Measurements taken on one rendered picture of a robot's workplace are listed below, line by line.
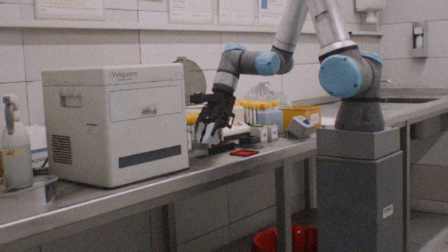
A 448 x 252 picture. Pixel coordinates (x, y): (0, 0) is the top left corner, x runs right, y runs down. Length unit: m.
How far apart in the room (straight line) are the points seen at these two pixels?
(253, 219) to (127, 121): 1.66
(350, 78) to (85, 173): 0.74
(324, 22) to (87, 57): 0.94
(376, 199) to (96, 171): 0.78
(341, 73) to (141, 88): 0.54
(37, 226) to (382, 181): 0.95
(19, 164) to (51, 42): 0.66
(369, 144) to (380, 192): 0.14
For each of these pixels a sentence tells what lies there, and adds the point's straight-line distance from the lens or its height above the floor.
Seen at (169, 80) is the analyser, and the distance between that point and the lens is 1.44.
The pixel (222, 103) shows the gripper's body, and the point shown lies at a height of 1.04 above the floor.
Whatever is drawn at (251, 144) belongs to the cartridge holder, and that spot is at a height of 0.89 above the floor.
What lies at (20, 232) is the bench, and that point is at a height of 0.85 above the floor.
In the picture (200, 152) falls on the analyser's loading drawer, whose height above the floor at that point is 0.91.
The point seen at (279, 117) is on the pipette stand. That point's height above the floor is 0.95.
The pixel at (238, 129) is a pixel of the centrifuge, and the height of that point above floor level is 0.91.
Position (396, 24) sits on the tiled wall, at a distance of 4.15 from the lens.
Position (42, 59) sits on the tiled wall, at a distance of 1.96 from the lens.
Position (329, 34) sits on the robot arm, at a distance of 1.51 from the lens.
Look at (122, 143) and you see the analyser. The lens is 1.34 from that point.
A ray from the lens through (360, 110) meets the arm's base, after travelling 1.61.
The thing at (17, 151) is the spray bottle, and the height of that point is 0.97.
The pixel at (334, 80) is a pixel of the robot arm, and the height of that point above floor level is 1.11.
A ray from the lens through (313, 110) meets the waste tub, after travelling 2.14.
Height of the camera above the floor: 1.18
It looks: 6 degrees down
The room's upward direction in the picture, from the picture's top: 2 degrees counter-clockwise
